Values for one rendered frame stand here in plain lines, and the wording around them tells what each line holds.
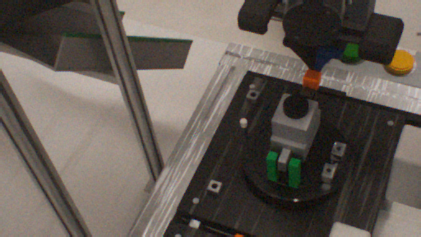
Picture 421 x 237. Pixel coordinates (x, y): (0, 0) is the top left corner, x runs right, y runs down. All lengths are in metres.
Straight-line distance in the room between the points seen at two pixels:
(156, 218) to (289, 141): 0.21
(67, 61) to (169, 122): 0.36
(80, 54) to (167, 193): 0.24
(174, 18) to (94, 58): 0.46
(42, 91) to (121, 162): 0.22
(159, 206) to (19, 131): 0.30
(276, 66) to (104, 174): 0.31
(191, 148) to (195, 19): 0.36
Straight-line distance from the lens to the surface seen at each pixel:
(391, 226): 0.89
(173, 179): 0.89
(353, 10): 1.10
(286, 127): 0.76
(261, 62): 1.00
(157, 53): 0.88
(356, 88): 0.96
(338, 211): 0.83
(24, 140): 0.63
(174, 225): 0.83
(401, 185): 0.59
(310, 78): 0.82
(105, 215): 0.99
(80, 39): 0.74
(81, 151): 1.06
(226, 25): 1.19
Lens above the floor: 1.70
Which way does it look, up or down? 53 degrees down
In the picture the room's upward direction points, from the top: 10 degrees counter-clockwise
